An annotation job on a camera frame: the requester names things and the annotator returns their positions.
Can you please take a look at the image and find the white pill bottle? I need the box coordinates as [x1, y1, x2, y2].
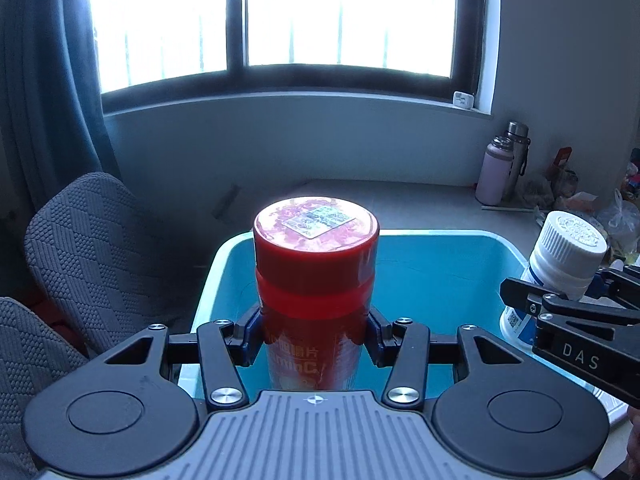
[498, 210, 609, 354]

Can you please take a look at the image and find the red vitamin canister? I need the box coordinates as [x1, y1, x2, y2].
[253, 196, 380, 390]

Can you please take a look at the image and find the person's right hand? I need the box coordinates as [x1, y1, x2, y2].
[626, 406, 640, 479]

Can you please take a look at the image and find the clear plastic bag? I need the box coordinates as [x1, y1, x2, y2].
[597, 190, 639, 255]

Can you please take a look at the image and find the teal plastic storage bin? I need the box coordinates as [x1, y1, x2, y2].
[193, 230, 526, 396]

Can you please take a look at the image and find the pink water bottle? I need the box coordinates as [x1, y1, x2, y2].
[475, 136, 514, 206]

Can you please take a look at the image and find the grey covered chair far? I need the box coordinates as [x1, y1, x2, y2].
[24, 172, 203, 354]

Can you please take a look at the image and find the grey covered chair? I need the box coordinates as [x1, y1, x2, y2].
[24, 172, 203, 354]
[0, 297, 87, 479]

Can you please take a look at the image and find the steel thermos bottle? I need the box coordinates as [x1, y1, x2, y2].
[503, 122, 530, 202]

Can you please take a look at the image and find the grey covered chair near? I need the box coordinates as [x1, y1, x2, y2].
[0, 297, 87, 479]

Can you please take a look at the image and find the small white windowsill device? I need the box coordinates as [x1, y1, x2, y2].
[451, 91, 475, 110]

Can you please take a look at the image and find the dark blue curtain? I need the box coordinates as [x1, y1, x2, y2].
[1, 0, 119, 209]

